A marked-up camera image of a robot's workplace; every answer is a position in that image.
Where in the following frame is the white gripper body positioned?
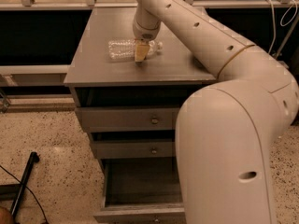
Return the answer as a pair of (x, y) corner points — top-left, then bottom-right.
(133, 21), (161, 41)

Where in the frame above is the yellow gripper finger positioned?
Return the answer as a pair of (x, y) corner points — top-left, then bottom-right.
(135, 40), (150, 63)

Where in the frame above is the clear plastic water bottle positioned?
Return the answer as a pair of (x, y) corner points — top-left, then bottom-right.
(108, 39), (163, 60)

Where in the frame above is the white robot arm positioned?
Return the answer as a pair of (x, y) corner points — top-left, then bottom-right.
(134, 0), (298, 224)

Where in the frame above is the grey wooden drawer cabinet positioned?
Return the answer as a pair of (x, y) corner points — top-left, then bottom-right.
(64, 6), (219, 224)

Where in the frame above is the grey top drawer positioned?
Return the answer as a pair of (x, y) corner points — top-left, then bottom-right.
(75, 107), (178, 133)

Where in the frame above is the grey middle drawer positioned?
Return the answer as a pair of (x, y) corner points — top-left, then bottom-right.
(90, 139), (176, 159)

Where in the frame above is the grey open bottom drawer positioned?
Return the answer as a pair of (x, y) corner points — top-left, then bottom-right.
(94, 157), (185, 224)

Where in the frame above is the black metal stand leg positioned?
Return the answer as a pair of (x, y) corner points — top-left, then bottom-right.
(0, 152), (39, 218)

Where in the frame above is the metal railing frame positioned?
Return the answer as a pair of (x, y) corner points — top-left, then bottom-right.
(0, 0), (299, 114)

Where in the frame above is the thin black cable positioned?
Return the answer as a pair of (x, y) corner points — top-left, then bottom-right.
(0, 164), (50, 224)

